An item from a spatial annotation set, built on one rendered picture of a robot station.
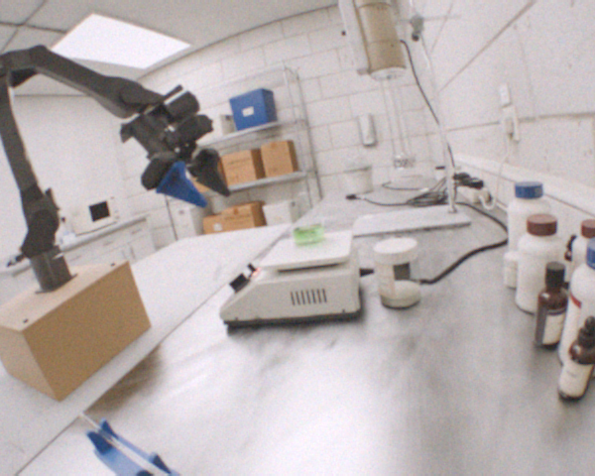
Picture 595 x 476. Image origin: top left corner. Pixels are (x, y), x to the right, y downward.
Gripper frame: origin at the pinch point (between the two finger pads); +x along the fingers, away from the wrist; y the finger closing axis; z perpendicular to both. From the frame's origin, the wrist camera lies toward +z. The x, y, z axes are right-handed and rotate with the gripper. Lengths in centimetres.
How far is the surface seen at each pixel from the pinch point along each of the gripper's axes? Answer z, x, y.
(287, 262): 5.4, 17.5, -10.7
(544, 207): 36, 38, -6
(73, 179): -193, -183, 190
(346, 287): 8.8, 24.8, -11.4
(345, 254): 11.4, 21.8, -10.4
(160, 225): -197, -90, 259
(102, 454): -9.7, 15.9, -37.2
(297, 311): 1.6, 23.1, -11.5
